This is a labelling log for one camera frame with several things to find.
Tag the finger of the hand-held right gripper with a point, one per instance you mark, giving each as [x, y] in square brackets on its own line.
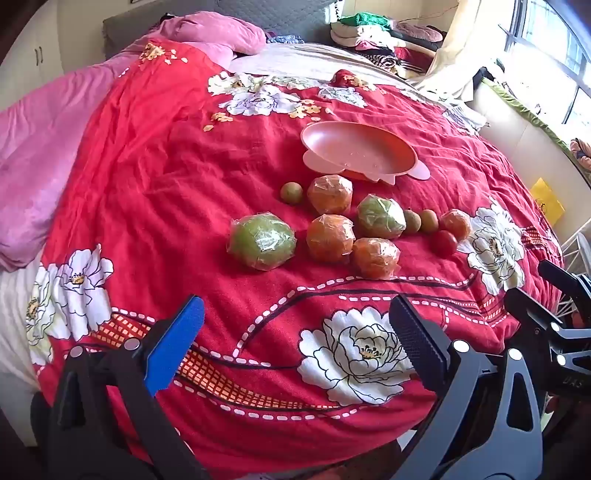
[531, 314]
[565, 281]

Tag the orange patterned cloth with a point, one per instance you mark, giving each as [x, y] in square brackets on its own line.
[581, 154]

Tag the pink plastic bowl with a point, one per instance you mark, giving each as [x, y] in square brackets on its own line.
[360, 147]

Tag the dark clothing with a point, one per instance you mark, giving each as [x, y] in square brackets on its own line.
[487, 76]

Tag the pink pillow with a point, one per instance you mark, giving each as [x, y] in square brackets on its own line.
[217, 32]

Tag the pile of folded clothes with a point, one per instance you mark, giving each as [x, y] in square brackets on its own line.
[369, 37]

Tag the grey quilted headboard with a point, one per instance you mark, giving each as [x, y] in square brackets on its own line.
[277, 14]

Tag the red floral blanket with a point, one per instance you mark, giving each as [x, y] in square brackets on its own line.
[184, 184]

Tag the white wardrobe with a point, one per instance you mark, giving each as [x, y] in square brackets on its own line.
[46, 50]

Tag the green-trimmed window seat cushion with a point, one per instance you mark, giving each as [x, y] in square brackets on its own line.
[517, 138]

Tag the pink velvet quilt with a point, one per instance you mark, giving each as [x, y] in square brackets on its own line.
[37, 161]

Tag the plastic-wrapped orange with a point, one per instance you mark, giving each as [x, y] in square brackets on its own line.
[375, 257]
[455, 225]
[330, 237]
[329, 194]

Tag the beige bed sheet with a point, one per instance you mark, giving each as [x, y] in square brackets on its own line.
[300, 60]

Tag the window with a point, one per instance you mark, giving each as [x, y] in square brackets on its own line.
[554, 46]

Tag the red tomato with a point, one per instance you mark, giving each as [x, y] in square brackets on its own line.
[444, 243]

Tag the yellow bag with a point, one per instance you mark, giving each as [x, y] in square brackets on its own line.
[547, 203]

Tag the small brown round fruit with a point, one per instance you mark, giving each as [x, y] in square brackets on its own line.
[428, 220]
[411, 221]
[292, 192]

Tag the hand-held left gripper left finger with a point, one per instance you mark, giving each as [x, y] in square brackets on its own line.
[178, 341]

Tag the large plastic-wrapped green citrus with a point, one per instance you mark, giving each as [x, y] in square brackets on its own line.
[261, 241]

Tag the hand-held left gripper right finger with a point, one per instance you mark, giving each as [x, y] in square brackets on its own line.
[415, 341]

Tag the cream curtain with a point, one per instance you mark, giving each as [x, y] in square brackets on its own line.
[466, 41]

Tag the dark patterned pillow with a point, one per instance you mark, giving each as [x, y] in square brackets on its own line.
[281, 38]

